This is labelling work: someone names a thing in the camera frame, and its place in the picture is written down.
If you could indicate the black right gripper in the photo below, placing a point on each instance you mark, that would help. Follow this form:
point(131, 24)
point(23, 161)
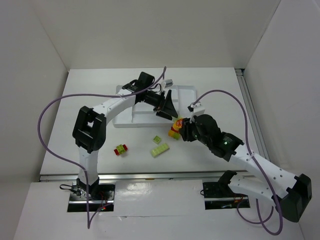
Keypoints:
point(185, 130)

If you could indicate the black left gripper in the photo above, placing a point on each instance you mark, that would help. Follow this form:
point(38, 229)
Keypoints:
point(162, 104)

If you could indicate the orange yellow lego piece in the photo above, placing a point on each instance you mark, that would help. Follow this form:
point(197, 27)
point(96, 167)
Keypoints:
point(178, 124)

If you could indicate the small light green lego brick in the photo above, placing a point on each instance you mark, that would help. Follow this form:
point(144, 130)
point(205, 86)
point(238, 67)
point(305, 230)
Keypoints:
point(157, 139)

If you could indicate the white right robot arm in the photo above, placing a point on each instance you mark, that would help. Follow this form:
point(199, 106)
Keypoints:
point(287, 192)

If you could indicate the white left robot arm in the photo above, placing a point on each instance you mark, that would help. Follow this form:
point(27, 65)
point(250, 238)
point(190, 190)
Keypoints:
point(90, 129)

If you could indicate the white divided sorting tray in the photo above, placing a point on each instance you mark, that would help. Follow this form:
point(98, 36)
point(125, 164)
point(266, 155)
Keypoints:
point(159, 110)

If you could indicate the red yellow green lego stack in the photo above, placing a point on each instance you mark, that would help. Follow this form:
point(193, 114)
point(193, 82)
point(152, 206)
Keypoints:
point(174, 134)

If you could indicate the long light green lego brick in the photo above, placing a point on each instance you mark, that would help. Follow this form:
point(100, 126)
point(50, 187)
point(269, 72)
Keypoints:
point(160, 149)

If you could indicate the red green lego cluster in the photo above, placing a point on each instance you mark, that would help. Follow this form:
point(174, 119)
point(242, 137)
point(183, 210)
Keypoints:
point(120, 149)

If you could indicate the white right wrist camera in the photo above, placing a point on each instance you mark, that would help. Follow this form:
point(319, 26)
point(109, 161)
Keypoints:
point(196, 109)

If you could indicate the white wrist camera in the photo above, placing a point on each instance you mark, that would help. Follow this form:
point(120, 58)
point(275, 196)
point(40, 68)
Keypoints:
point(196, 109)
point(167, 83)

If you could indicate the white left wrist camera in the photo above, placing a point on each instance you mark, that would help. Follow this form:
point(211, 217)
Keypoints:
point(167, 83)

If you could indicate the aluminium rail right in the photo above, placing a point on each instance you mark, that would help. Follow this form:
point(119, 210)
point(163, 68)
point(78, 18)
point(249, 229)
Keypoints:
point(251, 113)

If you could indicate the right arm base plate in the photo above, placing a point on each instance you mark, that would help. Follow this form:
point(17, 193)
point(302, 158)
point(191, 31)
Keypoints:
point(218, 196)

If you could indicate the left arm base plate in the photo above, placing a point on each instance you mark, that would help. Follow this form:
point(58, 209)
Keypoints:
point(103, 197)

